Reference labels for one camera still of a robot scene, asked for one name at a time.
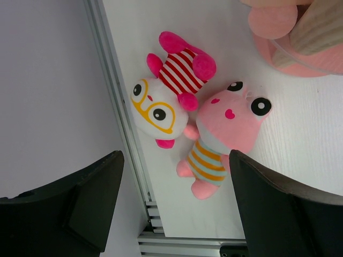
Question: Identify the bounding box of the aluminium mounting rail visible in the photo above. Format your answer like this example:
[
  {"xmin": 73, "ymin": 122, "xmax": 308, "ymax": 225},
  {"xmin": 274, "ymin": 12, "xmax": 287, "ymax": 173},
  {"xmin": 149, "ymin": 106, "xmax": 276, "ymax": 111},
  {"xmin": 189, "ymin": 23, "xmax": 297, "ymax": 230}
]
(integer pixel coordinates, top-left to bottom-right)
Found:
[{"xmin": 84, "ymin": 1, "xmax": 249, "ymax": 256}]

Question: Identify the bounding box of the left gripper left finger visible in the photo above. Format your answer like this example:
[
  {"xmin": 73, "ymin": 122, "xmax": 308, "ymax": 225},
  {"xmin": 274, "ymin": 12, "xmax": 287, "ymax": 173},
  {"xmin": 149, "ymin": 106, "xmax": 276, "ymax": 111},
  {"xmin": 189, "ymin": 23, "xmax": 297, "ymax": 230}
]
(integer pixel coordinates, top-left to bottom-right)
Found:
[{"xmin": 1, "ymin": 150, "xmax": 124, "ymax": 256}]

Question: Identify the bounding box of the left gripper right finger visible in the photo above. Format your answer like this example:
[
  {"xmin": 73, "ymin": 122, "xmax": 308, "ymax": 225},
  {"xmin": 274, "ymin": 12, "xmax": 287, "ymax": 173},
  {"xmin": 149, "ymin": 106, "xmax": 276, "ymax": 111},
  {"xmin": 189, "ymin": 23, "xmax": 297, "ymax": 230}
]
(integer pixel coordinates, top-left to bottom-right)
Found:
[{"xmin": 229, "ymin": 150, "xmax": 342, "ymax": 256}]

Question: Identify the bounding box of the small pink frog plush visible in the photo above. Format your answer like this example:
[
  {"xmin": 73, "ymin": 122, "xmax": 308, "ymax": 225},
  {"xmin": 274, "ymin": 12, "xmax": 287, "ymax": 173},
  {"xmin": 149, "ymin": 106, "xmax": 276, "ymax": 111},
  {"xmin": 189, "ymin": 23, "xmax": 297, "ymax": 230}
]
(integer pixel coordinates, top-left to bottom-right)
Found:
[{"xmin": 176, "ymin": 81, "xmax": 272, "ymax": 200}]

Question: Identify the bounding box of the pink three-tier shelf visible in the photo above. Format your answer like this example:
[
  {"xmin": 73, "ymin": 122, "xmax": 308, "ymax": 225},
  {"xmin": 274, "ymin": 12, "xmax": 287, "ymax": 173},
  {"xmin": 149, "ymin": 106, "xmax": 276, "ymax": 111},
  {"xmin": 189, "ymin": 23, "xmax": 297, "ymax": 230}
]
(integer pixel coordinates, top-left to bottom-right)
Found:
[{"xmin": 242, "ymin": 0, "xmax": 342, "ymax": 78}]

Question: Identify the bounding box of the left white glasses plush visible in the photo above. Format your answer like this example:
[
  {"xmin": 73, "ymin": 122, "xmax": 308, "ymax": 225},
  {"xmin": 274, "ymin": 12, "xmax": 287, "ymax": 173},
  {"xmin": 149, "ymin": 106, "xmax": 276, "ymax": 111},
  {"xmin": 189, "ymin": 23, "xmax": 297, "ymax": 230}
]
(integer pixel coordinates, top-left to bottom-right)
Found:
[{"xmin": 130, "ymin": 31, "xmax": 217, "ymax": 149}]

